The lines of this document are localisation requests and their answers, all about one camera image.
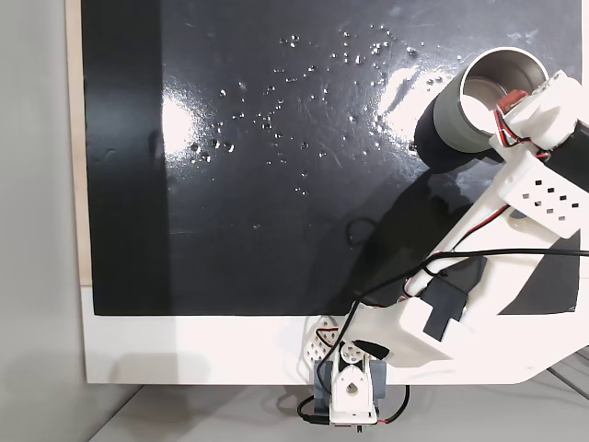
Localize small red cube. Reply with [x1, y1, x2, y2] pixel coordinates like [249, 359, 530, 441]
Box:
[498, 89, 529, 115]

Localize pale green steel-lined mug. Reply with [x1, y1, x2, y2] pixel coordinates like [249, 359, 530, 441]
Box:
[432, 45, 551, 155]

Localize blue-grey base clamp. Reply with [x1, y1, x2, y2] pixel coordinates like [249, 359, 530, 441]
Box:
[312, 357, 390, 416]

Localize black glossy table mat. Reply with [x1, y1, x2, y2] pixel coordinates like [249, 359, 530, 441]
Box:
[80, 0, 582, 318]

